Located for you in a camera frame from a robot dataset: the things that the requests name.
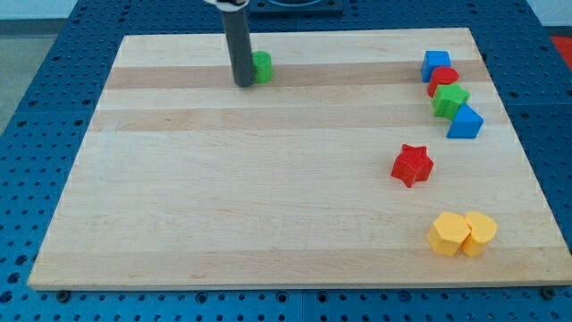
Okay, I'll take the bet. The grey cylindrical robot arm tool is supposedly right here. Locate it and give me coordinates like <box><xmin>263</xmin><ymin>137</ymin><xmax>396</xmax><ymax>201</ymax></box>
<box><xmin>206</xmin><ymin>0</ymin><xmax>256</xmax><ymax>88</ymax></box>

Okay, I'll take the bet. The wooden board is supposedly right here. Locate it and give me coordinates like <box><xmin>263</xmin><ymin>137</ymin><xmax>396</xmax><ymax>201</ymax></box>
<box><xmin>28</xmin><ymin>28</ymin><xmax>571</xmax><ymax>291</ymax></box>

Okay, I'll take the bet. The green cylinder block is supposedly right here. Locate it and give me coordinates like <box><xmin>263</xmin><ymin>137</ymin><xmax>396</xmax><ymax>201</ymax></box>
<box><xmin>252</xmin><ymin>51</ymin><xmax>273</xmax><ymax>84</ymax></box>

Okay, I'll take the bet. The red star block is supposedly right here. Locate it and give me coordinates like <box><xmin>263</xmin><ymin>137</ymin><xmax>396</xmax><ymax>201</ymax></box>
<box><xmin>391</xmin><ymin>144</ymin><xmax>434</xmax><ymax>188</ymax></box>

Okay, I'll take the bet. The green star block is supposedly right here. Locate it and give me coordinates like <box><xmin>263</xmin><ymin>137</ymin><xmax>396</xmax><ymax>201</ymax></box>
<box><xmin>432</xmin><ymin>82</ymin><xmax>470</xmax><ymax>121</ymax></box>

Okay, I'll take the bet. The yellow hexagon block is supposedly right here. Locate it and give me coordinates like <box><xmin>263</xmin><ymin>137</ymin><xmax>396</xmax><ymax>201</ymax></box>
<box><xmin>426</xmin><ymin>212</ymin><xmax>471</xmax><ymax>257</ymax></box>

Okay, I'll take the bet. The blue cube block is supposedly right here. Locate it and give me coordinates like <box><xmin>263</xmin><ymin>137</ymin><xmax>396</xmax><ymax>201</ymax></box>
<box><xmin>420</xmin><ymin>50</ymin><xmax>450</xmax><ymax>83</ymax></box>

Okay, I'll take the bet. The red cylinder block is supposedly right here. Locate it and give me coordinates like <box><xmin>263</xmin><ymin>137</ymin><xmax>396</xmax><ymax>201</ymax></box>
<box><xmin>427</xmin><ymin>66</ymin><xmax>459</xmax><ymax>97</ymax></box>

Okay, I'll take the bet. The blue triangle block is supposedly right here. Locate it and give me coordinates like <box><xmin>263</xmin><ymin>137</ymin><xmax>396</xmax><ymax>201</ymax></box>
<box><xmin>446</xmin><ymin>104</ymin><xmax>484</xmax><ymax>139</ymax></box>

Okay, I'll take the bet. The yellow heart block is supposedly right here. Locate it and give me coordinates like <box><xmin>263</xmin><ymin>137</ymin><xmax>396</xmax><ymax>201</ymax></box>
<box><xmin>462</xmin><ymin>211</ymin><xmax>498</xmax><ymax>257</ymax></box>

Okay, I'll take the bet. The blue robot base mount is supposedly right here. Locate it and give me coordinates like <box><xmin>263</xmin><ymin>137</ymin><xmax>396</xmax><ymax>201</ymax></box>
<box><xmin>248</xmin><ymin>0</ymin><xmax>344</xmax><ymax>16</ymax></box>

